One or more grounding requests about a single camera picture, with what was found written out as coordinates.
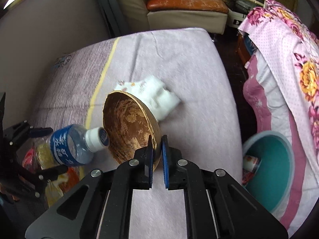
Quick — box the pink foil snack bag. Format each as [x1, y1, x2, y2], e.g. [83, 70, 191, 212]
[22, 148, 40, 173]

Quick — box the yellow white paper wrapper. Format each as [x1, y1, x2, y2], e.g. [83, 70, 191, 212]
[45, 174, 69, 207]

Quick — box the orange Ovaltine snack bag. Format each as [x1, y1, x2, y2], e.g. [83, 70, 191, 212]
[58, 167, 80, 193]

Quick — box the clear water bottle blue label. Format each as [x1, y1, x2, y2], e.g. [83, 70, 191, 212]
[34, 124, 109, 169]

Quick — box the brown coconut shell bowl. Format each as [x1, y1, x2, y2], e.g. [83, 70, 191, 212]
[103, 91, 162, 169]

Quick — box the teal round trash bin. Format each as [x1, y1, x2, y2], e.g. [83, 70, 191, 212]
[242, 131, 295, 214]

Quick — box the white cartoon tissue pack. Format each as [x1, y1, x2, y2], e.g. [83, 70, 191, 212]
[114, 75, 181, 121]

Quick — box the pink floral quilt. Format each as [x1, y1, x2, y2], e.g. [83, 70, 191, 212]
[238, 0, 318, 237]

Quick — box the beige armchair orange cushion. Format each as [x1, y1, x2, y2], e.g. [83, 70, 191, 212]
[117, 0, 229, 35]

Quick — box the black stereo equipment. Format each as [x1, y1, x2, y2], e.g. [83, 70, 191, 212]
[226, 0, 264, 29]

